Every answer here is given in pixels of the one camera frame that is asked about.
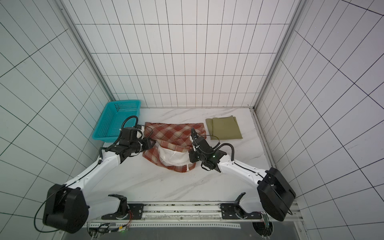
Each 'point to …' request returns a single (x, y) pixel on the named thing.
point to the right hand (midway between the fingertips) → (191, 150)
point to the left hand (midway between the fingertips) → (152, 146)
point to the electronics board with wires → (97, 232)
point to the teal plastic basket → (117, 113)
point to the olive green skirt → (225, 128)
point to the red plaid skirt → (171, 152)
